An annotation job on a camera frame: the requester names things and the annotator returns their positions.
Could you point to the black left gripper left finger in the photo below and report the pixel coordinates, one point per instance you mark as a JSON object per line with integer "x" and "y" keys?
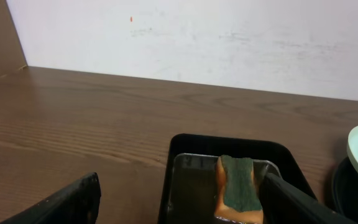
{"x": 78, "y": 202}

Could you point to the black rectangular water tray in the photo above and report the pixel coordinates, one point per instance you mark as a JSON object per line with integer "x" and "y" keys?
{"x": 189, "y": 188}

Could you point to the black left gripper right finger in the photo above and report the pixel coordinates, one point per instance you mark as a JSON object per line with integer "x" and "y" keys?
{"x": 284, "y": 203}

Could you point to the round black serving tray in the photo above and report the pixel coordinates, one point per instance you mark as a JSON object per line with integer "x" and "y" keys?
{"x": 345, "y": 190}

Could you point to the orange sponge with green pad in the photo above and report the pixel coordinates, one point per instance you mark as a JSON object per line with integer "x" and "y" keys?
{"x": 237, "y": 198}

